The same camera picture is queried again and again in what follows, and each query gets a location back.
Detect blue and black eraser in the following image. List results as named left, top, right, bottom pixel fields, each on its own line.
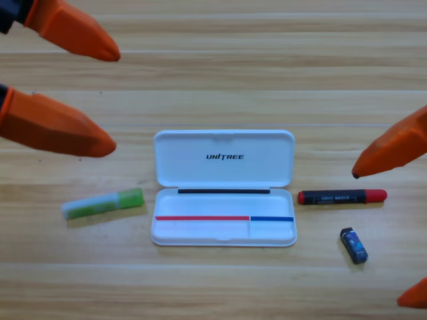
left=339, top=227, right=370, bottom=265

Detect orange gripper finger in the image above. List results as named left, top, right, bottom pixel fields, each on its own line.
left=396, top=277, right=427, bottom=309
left=0, top=86, right=117, bottom=159

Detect white Unitree pencil case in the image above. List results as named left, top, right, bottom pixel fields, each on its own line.
left=150, top=129, right=298, bottom=248

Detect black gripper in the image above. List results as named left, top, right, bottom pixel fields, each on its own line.
left=0, top=0, right=121, bottom=107

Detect black marker with red caps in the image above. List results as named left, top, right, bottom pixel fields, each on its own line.
left=297, top=189, right=388, bottom=206

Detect orange gripper finger with dark tip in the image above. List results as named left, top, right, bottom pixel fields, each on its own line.
left=351, top=105, right=427, bottom=179

